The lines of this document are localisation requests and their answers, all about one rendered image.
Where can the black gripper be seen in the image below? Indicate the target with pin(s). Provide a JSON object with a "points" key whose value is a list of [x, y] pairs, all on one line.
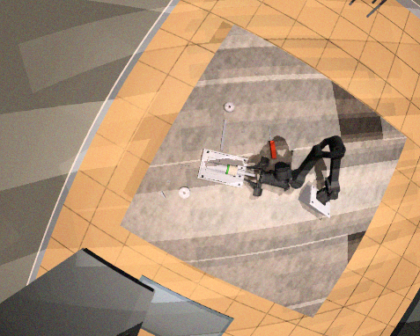
{"points": [[266, 178]]}

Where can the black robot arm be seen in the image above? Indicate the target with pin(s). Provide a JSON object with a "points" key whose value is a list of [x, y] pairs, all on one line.
{"points": [[296, 178]]}

